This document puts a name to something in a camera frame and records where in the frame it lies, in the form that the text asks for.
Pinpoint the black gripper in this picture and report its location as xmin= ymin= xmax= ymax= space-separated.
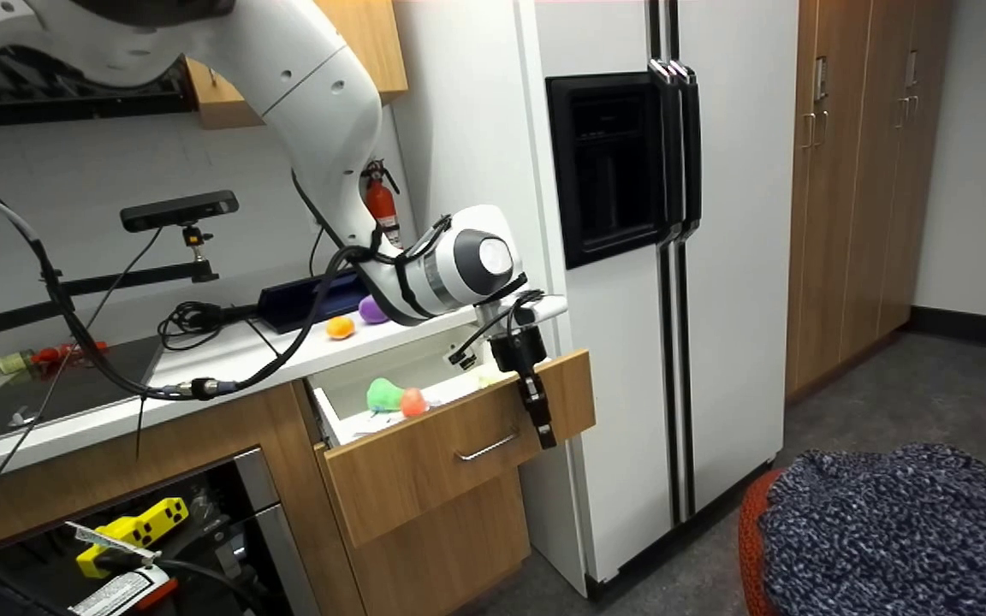
xmin=489 ymin=317 xmax=562 ymax=452

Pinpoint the wooden front white drawer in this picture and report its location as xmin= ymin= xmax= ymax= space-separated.
xmin=303 ymin=325 xmax=600 ymax=551

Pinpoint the wooden kitchen unit white counter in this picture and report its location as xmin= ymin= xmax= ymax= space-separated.
xmin=0 ymin=289 xmax=542 ymax=616

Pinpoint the white double door fridge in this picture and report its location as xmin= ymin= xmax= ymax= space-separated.
xmin=390 ymin=0 xmax=799 ymax=605

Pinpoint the orange red toy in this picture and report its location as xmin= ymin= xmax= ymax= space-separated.
xmin=395 ymin=388 xmax=433 ymax=425

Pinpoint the green toy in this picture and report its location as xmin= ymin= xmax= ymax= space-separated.
xmin=363 ymin=376 xmax=408 ymax=417

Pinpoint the wooden cabinet door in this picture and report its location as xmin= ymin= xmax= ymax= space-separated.
xmin=341 ymin=467 xmax=537 ymax=616

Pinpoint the purple toy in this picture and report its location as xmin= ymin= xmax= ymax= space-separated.
xmin=351 ymin=290 xmax=393 ymax=328

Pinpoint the orange office chair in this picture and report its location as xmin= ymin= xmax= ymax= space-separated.
xmin=737 ymin=340 xmax=986 ymax=616

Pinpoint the red fire extinguisher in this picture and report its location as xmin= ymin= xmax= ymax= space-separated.
xmin=357 ymin=159 xmax=405 ymax=235

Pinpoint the dark blue box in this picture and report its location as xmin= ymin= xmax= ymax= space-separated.
xmin=254 ymin=272 xmax=366 ymax=337

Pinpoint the silver appliance panel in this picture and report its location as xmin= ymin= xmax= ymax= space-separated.
xmin=229 ymin=441 xmax=326 ymax=616

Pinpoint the tall wooden cabinet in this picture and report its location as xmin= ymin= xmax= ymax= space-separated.
xmin=783 ymin=0 xmax=959 ymax=404

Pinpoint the blue knit sweater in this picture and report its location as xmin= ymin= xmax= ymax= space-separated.
xmin=758 ymin=441 xmax=986 ymax=616

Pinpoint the black flat board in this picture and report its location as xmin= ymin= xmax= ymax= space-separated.
xmin=0 ymin=333 xmax=167 ymax=452

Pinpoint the black overhead rack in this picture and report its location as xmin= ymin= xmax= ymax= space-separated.
xmin=0 ymin=48 xmax=201 ymax=119

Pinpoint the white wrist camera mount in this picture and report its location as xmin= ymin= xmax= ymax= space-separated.
xmin=510 ymin=290 xmax=572 ymax=325

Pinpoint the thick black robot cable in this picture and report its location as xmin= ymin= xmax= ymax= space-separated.
xmin=0 ymin=172 xmax=456 ymax=404

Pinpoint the black coiled cable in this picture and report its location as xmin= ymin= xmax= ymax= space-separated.
xmin=152 ymin=299 xmax=263 ymax=352

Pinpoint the wooden wall cabinet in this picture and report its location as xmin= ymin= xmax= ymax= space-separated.
xmin=182 ymin=0 xmax=410 ymax=131

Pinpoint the black stereo camera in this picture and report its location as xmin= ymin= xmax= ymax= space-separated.
xmin=117 ymin=190 xmax=243 ymax=235

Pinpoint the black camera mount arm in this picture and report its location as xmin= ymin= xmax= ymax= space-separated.
xmin=0 ymin=224 xmax=222 ymax=352

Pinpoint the orange handled tool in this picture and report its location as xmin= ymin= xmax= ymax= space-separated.
xmin=0 ymin=337 xmax=114 ymax=379

